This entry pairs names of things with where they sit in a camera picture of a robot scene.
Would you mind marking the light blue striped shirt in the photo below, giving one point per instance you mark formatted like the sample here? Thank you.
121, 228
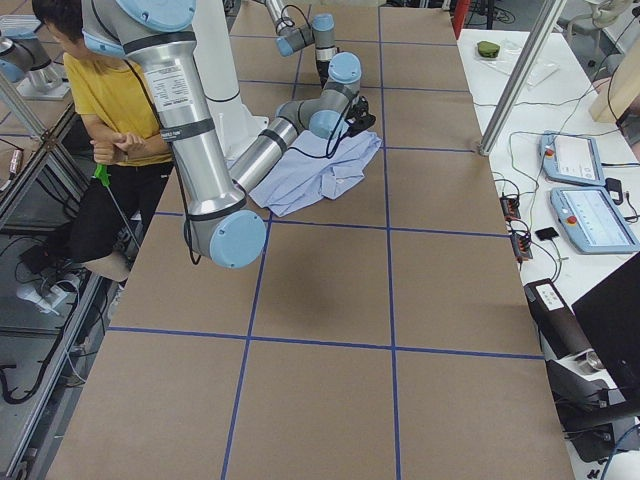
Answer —
314, 169

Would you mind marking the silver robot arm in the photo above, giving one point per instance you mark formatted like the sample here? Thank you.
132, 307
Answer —
221, 151
291, 38

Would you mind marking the person in yellow shirt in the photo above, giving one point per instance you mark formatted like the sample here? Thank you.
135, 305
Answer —
109, 96

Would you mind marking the black phone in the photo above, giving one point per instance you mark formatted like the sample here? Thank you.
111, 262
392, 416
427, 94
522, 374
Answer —
546, 234

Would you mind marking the green folded cloth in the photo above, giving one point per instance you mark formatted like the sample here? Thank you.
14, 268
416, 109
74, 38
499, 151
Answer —
488, 50

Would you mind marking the upper blue teach pendant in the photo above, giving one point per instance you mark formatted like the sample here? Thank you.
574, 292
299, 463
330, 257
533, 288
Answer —
571, 159

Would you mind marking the blue teach pendant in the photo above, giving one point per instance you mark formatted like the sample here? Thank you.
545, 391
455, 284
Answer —
571, 159
591, 221

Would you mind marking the lower blue teach pendant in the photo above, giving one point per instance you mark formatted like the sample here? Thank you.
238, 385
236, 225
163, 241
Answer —
591, 221

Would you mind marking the black monitor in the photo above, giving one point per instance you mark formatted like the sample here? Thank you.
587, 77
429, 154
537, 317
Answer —
608, 315

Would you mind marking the black printer device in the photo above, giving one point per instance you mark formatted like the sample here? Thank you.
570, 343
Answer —
595, 415

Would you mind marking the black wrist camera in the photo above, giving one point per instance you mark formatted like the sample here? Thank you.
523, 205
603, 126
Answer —
359, 117

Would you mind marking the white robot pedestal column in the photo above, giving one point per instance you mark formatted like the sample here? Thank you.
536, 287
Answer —
236, 127

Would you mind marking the aluminium frame post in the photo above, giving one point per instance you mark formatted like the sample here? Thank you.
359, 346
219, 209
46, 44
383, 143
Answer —
534, 44

